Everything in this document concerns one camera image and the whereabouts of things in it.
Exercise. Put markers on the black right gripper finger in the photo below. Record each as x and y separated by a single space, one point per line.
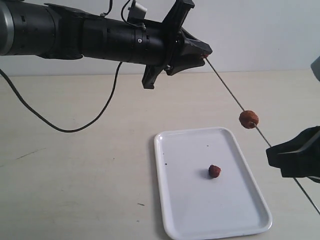
298 157

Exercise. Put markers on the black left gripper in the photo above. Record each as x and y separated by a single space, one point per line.
170 28

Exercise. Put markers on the metal skewer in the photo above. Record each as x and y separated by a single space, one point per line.
260 132

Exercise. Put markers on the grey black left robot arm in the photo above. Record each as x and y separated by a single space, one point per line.
52 31

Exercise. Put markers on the white plastic tray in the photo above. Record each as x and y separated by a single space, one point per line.
195 206

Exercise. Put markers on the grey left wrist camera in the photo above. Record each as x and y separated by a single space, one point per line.
136 11

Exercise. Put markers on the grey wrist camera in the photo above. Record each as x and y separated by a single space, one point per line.
136 11
315 67

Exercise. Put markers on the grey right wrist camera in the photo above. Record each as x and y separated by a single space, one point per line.
315 67

